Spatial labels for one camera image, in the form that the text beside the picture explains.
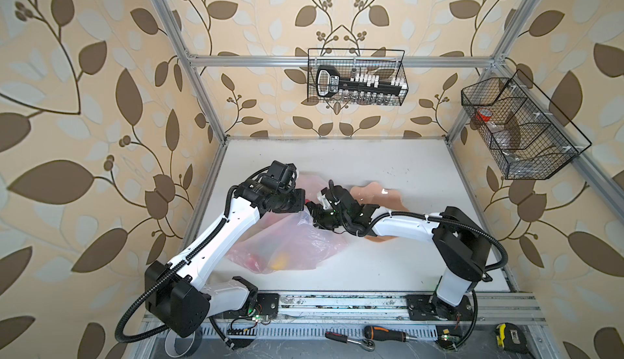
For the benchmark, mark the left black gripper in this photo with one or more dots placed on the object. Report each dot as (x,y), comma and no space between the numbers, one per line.
(300,201)

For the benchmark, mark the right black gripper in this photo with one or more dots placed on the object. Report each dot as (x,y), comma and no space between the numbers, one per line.
(318,218)

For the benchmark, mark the peach scalloped plastic plate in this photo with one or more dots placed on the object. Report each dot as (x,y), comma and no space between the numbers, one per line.
(375,193)

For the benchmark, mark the pink plastic bag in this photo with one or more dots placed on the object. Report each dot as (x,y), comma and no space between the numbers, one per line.
(291,236)

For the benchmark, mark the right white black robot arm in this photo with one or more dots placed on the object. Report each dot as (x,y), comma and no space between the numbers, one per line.
(469,253)

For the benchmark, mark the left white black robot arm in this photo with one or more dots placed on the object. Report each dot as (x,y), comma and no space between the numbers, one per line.
(174,291)

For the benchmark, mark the black socket holder tool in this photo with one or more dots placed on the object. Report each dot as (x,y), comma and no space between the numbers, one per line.
(330,82)

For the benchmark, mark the orange black screwdriver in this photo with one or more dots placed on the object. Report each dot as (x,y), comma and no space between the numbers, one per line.
(377,333)

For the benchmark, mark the red black ratchet wrench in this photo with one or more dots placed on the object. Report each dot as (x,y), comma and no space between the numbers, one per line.
(366,344)

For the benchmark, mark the clear bottle red cap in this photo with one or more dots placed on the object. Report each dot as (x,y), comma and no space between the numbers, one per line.
(485,117)

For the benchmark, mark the black tape roll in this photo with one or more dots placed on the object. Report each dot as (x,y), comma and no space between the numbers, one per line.
(176,346)

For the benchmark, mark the yellow black tape measure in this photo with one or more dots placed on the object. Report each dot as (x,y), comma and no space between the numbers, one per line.
(511,338)

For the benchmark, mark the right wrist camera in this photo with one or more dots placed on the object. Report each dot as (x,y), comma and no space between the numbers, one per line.
(323,200)

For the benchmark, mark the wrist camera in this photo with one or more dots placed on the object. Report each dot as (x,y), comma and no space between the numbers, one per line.
(280,175)
(323,200)

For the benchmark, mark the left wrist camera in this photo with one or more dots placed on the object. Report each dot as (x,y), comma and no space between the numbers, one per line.
(280,175)

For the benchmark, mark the black wire basket centre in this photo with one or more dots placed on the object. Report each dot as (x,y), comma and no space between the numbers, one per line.
(369,61)

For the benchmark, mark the black wire basket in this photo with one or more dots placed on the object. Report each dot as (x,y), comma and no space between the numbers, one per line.
(543,138)
(369,61)

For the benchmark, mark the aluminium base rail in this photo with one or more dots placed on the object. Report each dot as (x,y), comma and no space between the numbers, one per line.
(294,315)

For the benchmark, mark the black wire basket right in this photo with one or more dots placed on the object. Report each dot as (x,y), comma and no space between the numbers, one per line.
(543,138)

